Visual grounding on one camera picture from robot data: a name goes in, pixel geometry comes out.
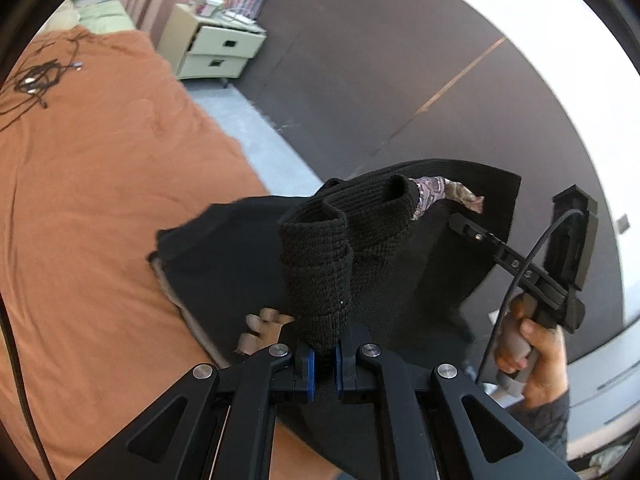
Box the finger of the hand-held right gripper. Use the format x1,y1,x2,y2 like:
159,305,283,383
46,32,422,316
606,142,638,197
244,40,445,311
448,212,538,281

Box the person's right forearm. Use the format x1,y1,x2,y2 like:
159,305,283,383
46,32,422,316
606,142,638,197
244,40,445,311
510,390,571,466

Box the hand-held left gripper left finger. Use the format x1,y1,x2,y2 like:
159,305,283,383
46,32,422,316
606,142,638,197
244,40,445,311
65,337,317,480

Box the person's right hand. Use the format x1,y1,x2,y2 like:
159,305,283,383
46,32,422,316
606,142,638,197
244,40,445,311
492,292,568,411

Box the left hand-held gripper cable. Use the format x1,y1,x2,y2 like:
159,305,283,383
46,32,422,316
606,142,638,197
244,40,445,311
0,300,56,480

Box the hand-held gripper cable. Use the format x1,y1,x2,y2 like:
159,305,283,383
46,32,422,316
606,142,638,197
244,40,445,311
0,300,56,480
475,208,586,386

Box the white nightstand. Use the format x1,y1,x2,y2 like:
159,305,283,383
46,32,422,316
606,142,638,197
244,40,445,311
157,2,267,81

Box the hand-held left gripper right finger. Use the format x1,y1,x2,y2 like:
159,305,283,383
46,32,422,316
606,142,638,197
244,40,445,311
334,324,581,480

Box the tangled black cables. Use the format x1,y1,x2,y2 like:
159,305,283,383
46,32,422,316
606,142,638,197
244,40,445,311
0,40,86,116

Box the black t-shirt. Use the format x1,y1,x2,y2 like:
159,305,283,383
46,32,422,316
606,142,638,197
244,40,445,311
275,159,523,480

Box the right hand-held gripper cable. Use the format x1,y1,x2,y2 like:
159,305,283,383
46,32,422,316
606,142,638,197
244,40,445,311
475,208,586,386

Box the orange blanket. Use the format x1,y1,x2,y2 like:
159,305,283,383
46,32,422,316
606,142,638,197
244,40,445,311
0,27,351,480

